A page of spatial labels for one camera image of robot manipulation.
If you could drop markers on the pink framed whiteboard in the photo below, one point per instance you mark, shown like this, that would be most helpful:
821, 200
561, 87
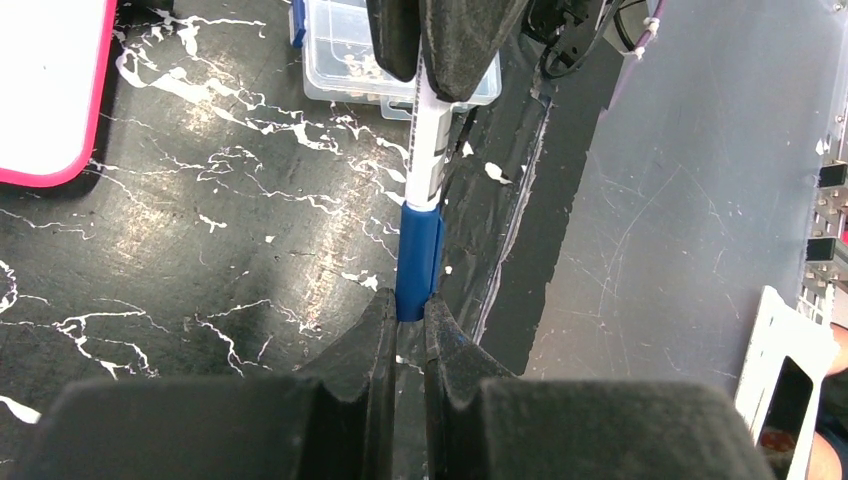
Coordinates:
54, 60

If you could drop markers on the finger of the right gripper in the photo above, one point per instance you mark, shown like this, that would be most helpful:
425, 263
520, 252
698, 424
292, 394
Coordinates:
459, 40
395, 33

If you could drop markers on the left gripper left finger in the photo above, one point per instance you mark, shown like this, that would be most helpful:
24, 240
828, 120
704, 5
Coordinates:
331, 419

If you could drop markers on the blue marker cap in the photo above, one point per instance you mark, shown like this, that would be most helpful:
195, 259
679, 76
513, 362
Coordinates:
419, 260

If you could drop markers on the blue capped whiteboard marker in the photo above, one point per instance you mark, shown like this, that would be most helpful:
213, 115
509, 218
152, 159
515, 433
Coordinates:
429, 135

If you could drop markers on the clear plastic parts organizer box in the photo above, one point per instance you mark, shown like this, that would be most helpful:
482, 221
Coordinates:
339, 62

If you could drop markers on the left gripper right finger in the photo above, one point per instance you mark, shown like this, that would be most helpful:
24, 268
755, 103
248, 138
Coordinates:
485, 423

